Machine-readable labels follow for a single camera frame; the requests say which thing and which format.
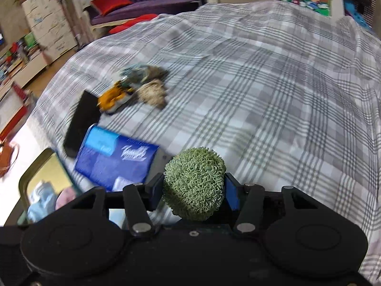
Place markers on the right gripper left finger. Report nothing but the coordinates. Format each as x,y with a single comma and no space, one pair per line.
138,201

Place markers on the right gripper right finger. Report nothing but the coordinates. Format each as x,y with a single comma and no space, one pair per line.
247,201

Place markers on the blue tissue pack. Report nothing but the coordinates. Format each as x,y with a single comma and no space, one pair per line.
112,160

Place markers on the green chenille ball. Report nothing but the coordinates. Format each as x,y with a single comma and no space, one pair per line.
194,183

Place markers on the light blue cloth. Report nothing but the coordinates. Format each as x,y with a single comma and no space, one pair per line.
43,201

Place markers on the teal gold metal tin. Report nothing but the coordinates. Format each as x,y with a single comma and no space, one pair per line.
47,167

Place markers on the black box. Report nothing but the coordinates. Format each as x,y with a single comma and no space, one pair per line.
86,114

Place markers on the grey plaid bed cover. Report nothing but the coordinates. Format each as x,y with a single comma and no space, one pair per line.
284,95

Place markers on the orange red blanket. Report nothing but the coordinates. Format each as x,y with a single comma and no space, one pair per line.
132,22

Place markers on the purple chaise sofa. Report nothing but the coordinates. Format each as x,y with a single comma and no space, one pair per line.
138,8

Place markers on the red cushion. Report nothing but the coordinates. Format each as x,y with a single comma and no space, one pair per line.
104,7

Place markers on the white drawer cabinet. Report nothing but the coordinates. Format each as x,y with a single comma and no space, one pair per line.
50,27

